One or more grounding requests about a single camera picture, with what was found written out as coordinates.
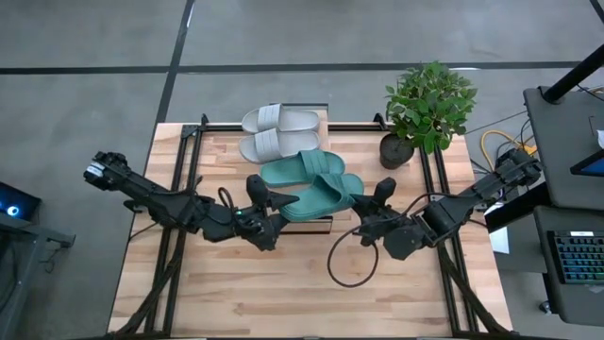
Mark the black metal table frame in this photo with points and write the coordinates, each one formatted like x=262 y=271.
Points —
x=358 y=127

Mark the green slide sandal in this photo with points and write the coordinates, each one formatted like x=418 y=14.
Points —
x=302 y=170
x=325 y=198

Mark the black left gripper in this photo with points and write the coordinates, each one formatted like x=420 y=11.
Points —
x=245 y=226

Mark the computer case with blue light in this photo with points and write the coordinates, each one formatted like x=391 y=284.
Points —
x=14 y=203

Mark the wooden shelf with black frame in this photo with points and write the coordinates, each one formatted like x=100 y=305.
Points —
x=325 y=141

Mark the backlit black keyboard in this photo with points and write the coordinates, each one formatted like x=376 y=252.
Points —
x=580 y=257

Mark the grey side stand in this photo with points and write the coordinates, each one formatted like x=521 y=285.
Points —
x=19 y=264

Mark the black pole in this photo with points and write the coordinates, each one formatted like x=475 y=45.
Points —
x=573 y=75

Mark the grey desk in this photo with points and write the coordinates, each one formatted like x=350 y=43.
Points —
x=561 y=141

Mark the white paper sheet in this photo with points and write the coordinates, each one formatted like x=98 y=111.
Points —
x=500 y=241

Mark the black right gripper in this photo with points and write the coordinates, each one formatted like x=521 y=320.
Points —
x=401 y=233

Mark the grey slide sandal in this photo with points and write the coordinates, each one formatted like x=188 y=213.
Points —
x=278 y=146
x=283 y=118

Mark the green plant in black pot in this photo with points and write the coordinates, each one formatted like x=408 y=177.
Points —
x=427 y=108

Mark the blue lit screen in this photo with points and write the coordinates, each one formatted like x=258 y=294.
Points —
x=595 y=166

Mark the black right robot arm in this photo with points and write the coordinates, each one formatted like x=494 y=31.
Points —
x=472 y=198

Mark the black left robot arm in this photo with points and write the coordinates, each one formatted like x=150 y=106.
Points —
x=141 y=196

